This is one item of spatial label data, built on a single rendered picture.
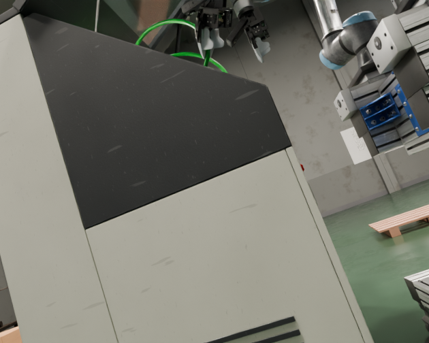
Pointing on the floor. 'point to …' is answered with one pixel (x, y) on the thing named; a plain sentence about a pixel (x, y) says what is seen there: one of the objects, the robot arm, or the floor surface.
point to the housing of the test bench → (36, 201)
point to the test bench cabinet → (229, 264)
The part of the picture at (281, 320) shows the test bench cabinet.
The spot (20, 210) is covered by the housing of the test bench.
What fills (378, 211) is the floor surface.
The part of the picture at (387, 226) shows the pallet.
